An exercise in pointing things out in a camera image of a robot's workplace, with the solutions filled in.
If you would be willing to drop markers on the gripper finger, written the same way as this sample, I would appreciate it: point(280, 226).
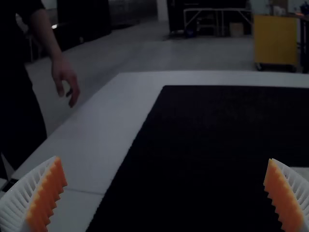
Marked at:
point(287, 195)
point(29, 198)

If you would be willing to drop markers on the black mat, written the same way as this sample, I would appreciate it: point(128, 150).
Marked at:
point(193, 157)

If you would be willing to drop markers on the person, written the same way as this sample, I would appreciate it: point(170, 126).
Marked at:
point(14, 96)

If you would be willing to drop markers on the yellow cabinet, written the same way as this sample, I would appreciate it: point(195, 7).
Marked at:
point(275, 41)

